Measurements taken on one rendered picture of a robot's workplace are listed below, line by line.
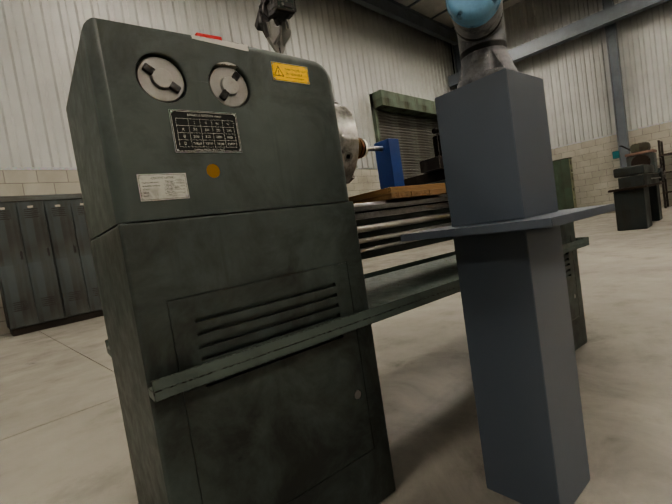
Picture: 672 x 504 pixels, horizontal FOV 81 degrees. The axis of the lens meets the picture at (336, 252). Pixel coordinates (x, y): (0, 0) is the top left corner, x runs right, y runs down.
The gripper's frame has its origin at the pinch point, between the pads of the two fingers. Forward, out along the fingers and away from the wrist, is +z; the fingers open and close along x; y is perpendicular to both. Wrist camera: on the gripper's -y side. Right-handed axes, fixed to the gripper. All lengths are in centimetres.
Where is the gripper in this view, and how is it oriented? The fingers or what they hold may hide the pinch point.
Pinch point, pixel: (278, 52)
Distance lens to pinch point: 130.2
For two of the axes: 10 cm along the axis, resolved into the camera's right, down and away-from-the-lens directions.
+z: 1.5, 9.9, 0.6
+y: 6.1, -0.5, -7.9
